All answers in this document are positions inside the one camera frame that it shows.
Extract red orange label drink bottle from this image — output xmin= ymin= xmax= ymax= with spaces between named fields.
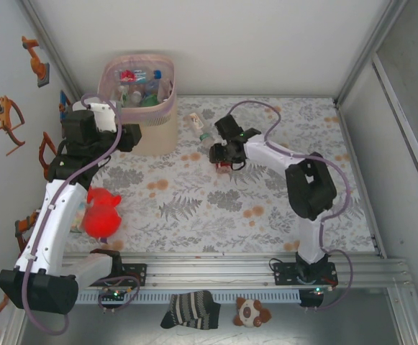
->
xmin=214 ymin=160 xmax=234 ymax=176

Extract blue label bottle blue cap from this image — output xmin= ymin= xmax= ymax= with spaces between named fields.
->
xmin=144 ymin=70 xmax=165 ymax=95

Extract beige ribbed plastic bin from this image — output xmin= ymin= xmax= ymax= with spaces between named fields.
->
xmin=96 ymin=52 xmax=178 ymax=156

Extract square clear bottle crane label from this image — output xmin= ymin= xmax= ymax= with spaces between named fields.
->
xmin=186 ymin=111 xmax=215 ymax=144

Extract red duck toy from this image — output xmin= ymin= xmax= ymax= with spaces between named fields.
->
xmin=81 ymin=186 xmax=123 ymax=240

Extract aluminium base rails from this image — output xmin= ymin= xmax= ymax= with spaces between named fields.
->
xmin=14 ymin=251 xmax=411 ymax=292

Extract striped black grey sock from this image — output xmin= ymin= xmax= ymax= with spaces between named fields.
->
xmin=160 ymin=290 xmax=222 ymax=331

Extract brown white plush toy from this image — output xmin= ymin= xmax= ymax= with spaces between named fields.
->
xmin=232 ymin=296 xmax=273 ymax=328

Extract blue orange wall sticker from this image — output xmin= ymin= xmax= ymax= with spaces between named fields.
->
xmin=58 ymin=89 xmax=73 ymax=112

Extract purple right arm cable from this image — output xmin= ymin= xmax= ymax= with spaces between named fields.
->
xmin=228 ymin=100 xmax=355 ymax=312

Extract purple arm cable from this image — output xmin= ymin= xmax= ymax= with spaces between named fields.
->
xmin=228 ymin=100 xmax=355 ymax=312
xmin=23 ymin=93 xmax=123 ymax=336

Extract aluminium frame post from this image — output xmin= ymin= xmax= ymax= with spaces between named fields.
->
xmin=19 ymin=0 xmax=87 ymax=105
xmin=334 ymin=0 xmax=411 ymax=109

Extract white slotted cable duct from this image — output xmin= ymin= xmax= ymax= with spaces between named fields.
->
xmin=27 ymin=290 xmax=301 ymax=305

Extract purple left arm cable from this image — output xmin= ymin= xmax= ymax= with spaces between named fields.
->
xmin=23 ymin=93 xmax=123 ymax=336

